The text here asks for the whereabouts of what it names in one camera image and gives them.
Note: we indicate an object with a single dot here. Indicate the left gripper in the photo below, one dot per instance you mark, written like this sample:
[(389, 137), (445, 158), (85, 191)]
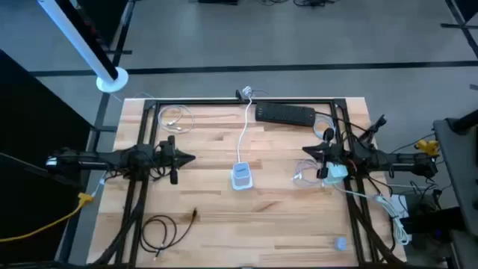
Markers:
[(173, 157)]

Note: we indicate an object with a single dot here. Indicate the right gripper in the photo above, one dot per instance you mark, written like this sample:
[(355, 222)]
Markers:
[(329, 153)]

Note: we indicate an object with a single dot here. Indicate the mint green cube power strip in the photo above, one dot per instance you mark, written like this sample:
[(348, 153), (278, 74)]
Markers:
[(338, 172)]

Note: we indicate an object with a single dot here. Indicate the white tower power strip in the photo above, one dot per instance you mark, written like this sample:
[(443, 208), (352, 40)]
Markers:
[(242, 175)]

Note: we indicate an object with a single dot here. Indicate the small pale wall charger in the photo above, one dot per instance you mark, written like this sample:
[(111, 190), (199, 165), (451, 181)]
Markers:
[(340, 243)]

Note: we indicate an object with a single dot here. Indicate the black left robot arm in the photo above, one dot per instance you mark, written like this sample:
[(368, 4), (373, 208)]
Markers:
[(93, 158)]

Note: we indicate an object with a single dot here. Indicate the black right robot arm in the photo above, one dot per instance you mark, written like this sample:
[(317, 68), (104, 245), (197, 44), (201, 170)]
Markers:
[(392, 160)]

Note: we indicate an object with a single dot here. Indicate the flat black power strip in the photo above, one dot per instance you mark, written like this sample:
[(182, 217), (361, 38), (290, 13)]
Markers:
[(284, 114)]

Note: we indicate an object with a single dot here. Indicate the small black clamp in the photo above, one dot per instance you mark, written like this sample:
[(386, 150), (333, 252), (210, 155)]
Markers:
[(239, 95)]

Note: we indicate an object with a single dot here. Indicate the thin white lead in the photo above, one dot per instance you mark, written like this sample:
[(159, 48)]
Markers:
[(101, 182)]

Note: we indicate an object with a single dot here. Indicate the white paper sheet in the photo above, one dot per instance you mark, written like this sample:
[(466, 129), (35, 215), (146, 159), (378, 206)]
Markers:
[(402, 212)]

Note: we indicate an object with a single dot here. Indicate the yellow plug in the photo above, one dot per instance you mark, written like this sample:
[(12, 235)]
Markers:
[(427, 146)]

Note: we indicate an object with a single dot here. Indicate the black equipment box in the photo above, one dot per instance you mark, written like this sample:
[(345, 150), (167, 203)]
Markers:
[(429, 224)]

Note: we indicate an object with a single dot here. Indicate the grey side table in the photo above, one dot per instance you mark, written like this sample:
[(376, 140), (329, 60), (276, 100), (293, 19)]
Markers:
[(461, 168)]

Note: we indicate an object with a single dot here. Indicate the black room divider panel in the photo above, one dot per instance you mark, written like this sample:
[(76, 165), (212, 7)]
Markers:
[(30, 123), (104, 18)]

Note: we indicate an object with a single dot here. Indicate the white pole with round base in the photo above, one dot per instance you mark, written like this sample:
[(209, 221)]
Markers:
[(74, 37)]

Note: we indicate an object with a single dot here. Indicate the black stand leg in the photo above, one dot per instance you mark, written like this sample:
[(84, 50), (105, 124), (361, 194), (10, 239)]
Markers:
[(453, 25)]

